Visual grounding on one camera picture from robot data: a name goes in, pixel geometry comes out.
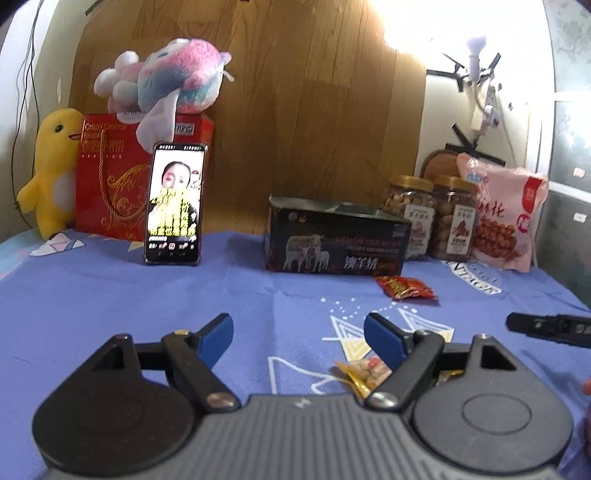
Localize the yellow snack packet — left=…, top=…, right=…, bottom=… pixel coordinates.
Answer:
left=334, top=355, right=465, bottom=400

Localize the red candy wrapper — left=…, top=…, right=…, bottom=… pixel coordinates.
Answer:
left=375, top=276, right=438, bottom=300

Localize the blue patterned tablecloth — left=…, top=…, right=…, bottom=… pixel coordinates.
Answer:
left=1, top=231, right=590, bottom=479

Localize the nut jar gold lid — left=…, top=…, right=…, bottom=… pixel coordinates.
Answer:
left=429, top=175, right=477, bottom=262
left=382, top=175, right=437, bottom=260

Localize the dark printed storage box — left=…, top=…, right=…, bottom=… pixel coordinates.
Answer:
left=264, top=195, right=412, bottom=277

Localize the smartphone with lit screen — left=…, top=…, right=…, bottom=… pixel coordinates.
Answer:
left=144, top=143, right=208, bottom=265

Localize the pink snack bag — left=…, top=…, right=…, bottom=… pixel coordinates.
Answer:
left=457, top=154, right=549, bottom=273

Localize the brown round board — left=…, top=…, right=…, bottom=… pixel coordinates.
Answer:
left=420, top=150, right=460, bottom=181

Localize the red gift box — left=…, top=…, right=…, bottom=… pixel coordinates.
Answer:
left=74, top=111, right=216, bottom=243

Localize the yellow duck plush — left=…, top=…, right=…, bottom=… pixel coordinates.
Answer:
left=16, top=108, right=84, bottom=240

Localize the pink plush toy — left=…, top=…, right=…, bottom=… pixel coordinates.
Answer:
left=93, top=38, right=235, bottom=153

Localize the white wall charger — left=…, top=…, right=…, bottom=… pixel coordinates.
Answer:
left=468, top=37, right=502, bottom=136

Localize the black hanging cable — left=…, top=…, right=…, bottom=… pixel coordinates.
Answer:
left=10, top=0, right=47, bottom=229

